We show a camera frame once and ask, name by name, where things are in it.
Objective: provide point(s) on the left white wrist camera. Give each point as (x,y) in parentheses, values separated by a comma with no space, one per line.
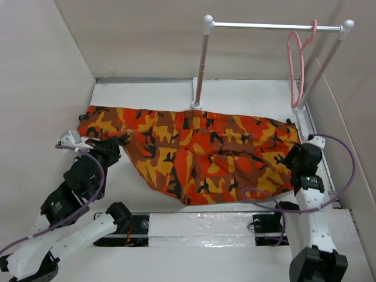
(72,138)

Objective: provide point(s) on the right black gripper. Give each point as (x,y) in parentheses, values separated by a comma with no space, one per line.
(294,152)

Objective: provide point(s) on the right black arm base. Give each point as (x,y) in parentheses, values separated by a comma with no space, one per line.
(267,227)

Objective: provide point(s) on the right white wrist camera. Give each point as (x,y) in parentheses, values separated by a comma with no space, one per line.
(316,140)

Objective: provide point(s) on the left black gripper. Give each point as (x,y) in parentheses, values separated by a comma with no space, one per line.
(110,147)

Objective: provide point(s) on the orange camouflage trousers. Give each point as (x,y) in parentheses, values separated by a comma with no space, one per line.
(199,157)

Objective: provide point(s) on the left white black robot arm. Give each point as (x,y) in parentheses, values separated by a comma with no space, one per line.
(39,254)

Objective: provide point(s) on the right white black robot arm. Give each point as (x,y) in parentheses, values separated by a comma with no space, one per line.
(315,256)

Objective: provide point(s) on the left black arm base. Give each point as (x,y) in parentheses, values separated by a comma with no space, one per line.
(134,234)

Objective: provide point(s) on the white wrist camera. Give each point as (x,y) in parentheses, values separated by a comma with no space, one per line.
(316,140)
(72,138)

